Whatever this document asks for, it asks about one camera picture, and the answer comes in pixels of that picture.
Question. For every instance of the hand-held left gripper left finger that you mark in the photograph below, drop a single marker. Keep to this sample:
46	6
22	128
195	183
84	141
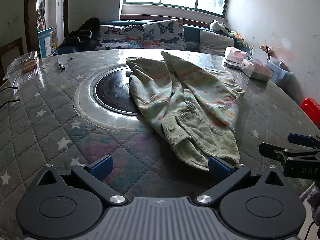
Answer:
102	167

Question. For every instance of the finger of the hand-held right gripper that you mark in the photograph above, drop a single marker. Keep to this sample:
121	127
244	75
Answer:
300	139
275	151

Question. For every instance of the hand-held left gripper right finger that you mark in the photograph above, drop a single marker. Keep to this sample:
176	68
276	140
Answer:
220	166

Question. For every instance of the green patterned children's jacket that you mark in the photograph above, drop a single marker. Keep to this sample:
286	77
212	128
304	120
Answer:
200	92

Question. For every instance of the hanging clothes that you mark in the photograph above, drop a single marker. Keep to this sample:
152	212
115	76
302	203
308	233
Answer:
40	15

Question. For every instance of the red plastic stool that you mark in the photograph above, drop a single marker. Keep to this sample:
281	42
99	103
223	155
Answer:
311	108

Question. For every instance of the clear plastic storage box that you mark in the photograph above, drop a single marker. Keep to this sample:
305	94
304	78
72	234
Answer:
278	70

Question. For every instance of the round built-in hob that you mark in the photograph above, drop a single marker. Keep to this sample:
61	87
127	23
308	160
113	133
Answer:
112	92

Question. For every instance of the pink tissue pack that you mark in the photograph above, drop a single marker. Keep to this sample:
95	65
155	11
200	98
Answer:
257	71
236	55

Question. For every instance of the white card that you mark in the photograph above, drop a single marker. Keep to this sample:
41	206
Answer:
260	55

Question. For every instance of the black pen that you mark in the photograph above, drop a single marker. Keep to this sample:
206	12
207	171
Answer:
60	65

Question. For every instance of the green and orange plush toy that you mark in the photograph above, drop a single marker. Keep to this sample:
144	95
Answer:
236	35

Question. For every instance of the grey cushion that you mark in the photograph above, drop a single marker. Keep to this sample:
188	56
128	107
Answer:
216	42

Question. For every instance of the brown pastry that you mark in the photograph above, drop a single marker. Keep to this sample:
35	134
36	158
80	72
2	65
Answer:
28	65

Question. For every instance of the clear plastic clamshell box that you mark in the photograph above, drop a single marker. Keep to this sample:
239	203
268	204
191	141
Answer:
15	70

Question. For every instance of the butterfly print cushion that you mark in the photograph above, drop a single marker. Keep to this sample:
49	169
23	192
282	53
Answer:
165	33
117	33

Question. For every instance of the black jacket on sofa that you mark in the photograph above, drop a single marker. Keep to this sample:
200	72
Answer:
82	33

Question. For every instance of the teal sofa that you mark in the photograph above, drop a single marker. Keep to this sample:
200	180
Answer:
192	33

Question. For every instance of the white and black plush toy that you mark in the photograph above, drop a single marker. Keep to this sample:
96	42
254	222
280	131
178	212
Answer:
217	26

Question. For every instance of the blue cabinet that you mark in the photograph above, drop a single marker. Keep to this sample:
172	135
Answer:
45	41

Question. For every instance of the wooden chair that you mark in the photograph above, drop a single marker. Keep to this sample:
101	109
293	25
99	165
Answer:
11	46

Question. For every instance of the dark wooden door frame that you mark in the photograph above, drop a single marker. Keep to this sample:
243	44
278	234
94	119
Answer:
31	17

